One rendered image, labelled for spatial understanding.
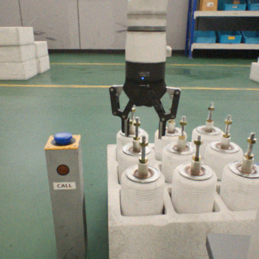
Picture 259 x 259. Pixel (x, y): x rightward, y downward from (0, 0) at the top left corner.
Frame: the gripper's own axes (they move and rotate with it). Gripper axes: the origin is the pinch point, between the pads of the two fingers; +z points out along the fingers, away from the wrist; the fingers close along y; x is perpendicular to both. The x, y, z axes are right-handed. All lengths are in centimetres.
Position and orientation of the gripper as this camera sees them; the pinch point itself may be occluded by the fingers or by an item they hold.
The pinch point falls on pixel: (143, 130)
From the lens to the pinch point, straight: 54.3
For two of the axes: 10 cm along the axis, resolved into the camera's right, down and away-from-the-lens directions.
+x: 1.9, -3.5, 9.2
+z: 0.0, 9.3, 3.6
